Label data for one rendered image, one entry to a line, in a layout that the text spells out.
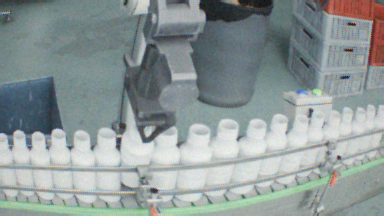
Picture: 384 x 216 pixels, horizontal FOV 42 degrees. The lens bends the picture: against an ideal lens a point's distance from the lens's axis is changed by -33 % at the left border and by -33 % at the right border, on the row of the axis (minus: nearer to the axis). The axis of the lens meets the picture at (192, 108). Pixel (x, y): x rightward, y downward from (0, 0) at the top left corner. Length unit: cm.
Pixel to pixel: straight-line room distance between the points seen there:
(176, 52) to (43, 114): 95
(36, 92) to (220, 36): 169
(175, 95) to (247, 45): 237
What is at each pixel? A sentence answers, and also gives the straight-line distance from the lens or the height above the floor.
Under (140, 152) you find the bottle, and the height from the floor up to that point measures 115.
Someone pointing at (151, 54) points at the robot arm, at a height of 137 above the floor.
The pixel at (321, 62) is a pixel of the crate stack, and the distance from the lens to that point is 373.
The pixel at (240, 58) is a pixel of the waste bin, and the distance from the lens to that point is 341.
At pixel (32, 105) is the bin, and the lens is 188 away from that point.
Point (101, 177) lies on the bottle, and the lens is 127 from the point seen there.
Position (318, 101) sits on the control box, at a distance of 158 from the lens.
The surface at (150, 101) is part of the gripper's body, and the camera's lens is 112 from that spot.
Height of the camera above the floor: 188
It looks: 32 degrees down
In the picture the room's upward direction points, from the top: 10 degrees clockwise
